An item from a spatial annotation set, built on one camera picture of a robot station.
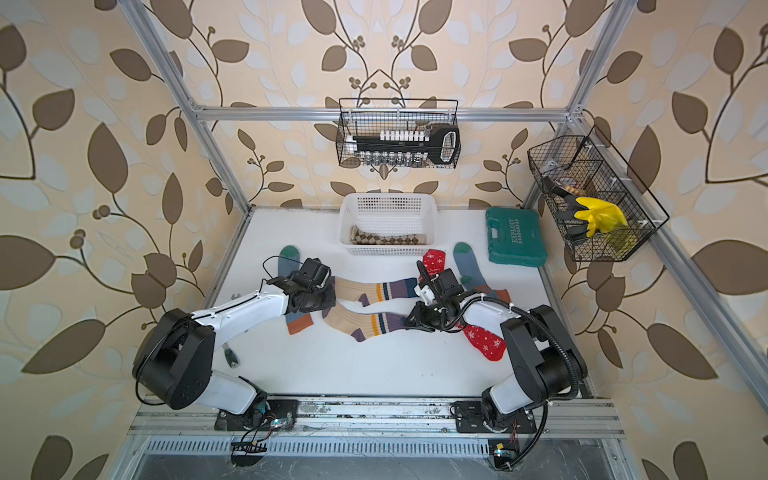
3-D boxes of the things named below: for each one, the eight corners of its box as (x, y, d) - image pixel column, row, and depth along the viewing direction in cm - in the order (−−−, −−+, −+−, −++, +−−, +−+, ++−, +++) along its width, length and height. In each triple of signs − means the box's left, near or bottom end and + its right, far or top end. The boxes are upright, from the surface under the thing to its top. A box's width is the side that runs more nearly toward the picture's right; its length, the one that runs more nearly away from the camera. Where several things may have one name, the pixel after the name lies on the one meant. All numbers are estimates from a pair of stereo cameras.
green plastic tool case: (489, 262, 105) (492, 255, 101) (485, 213, 120) (488, 205, 117) (545, 269, 103) (550, 261, 99) (534, 218, 119) (538, 209, 115)
